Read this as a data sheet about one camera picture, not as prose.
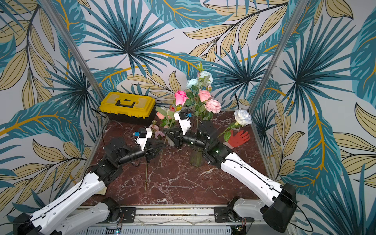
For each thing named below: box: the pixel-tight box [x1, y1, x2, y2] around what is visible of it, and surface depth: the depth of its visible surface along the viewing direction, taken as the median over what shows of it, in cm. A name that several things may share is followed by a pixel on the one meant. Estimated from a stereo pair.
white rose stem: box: [217, 121, 244, 142], surface depth 65 cm
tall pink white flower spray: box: [185, 63, 222, 120], surface depth 70 cm
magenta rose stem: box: [168, 90, 189, 128], surface depth 52 cm
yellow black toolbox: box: [99, 91, 156, 125], surface depth 102 cm
